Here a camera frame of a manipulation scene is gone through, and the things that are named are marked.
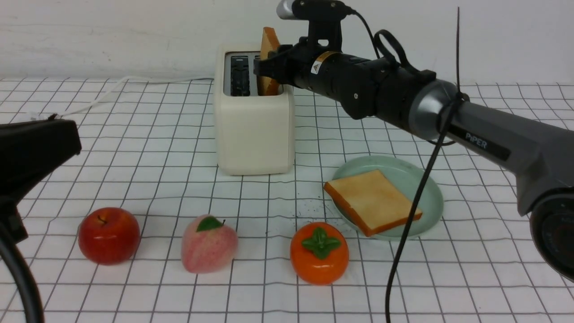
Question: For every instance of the cream white toaster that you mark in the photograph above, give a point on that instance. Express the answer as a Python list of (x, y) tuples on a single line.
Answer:
[(255, 134)]

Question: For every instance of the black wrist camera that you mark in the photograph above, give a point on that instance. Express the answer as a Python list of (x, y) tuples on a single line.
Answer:
[(324, 20)]

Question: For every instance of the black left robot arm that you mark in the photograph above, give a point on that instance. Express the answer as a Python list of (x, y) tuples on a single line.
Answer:
[(29, 152)]

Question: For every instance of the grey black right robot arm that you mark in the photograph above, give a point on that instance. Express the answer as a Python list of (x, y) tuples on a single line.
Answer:
[(539, 155)]

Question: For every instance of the light green plate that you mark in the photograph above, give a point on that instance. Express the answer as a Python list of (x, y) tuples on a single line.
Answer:
[(405, 176)]

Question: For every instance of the pink peach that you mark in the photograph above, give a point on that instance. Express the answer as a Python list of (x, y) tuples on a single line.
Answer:
[(208, 245)]

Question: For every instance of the toast slice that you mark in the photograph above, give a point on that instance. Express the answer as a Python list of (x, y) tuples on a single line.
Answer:
[(269, 42), (370, 201)]

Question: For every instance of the orange persimmon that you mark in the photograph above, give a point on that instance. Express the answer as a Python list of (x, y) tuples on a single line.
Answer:
[(319, 253)]

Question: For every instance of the red apple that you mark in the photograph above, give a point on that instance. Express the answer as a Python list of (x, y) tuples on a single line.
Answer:
[(109, 236)]

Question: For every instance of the white checkered tablecloth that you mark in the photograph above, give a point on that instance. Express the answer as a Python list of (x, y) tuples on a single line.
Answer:
[(150, 149)]

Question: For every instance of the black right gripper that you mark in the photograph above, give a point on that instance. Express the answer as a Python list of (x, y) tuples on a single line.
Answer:
[(327, 73)]

